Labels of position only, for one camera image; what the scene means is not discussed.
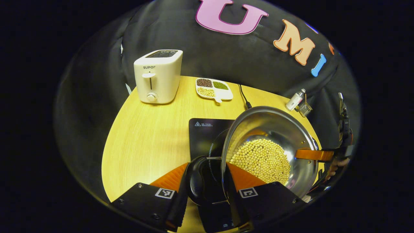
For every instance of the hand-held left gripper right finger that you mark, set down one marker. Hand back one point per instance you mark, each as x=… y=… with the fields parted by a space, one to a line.
x=268 y=202

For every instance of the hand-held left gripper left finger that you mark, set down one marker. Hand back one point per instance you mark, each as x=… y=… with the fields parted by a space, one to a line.
x=181 y=200

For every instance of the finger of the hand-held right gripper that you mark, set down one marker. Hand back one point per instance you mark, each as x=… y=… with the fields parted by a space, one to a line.
x=313 y=154

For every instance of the stainless steel pot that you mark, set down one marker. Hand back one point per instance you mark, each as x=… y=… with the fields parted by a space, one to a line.
x=271 y=124

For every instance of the black induction cooktop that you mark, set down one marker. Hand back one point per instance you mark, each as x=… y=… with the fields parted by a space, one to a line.
x=205 y=132

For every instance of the pile of yellow soybeans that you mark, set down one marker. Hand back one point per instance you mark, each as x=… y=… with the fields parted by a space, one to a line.
x=262 y=160

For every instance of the small glass holder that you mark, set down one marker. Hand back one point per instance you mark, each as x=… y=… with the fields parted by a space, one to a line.
x=304 y=109

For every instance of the small white bottle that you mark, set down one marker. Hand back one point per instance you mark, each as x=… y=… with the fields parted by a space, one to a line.
x=294 y=101

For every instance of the white divided bean dish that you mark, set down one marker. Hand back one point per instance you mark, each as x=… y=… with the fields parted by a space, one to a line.
x=223 y=94

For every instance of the white toaster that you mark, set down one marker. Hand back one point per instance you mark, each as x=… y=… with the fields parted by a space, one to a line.
x=161 y=81

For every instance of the black backdrop cloth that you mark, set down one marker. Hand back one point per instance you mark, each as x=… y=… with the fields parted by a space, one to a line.
x=181 y=35

